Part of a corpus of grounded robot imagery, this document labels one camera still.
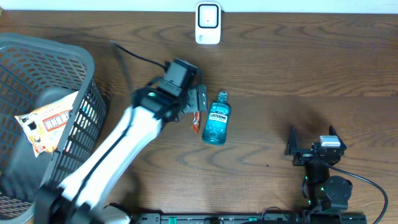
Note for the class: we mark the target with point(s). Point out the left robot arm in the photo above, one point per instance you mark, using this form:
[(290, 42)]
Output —
[(81, 197)]

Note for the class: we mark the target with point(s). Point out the blue Listerine mouthwash bottle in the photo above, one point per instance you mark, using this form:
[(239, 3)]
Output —
[(217, 120)]

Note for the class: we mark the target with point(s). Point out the yellow snack bag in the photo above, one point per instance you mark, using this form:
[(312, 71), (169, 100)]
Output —
[(44, 126)]

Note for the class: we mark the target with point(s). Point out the white barcode scanner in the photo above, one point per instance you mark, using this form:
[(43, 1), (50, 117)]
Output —
[(208, 23)]

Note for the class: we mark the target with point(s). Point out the dark grey plastic basket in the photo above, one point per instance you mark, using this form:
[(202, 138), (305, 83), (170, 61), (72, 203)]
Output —
[(34, 73)]

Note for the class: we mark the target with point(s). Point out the orange red snack stick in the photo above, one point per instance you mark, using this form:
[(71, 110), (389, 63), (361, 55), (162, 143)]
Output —
[(196, 122)]

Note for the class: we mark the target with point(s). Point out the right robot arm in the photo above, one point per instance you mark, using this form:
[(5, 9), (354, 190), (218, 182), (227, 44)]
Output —
[(326, 193)]

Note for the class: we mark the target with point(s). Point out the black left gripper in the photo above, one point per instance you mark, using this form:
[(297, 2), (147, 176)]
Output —
[(194, 99)]

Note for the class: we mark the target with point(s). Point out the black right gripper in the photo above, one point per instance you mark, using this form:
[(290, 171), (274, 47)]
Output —
[(292, 142)]

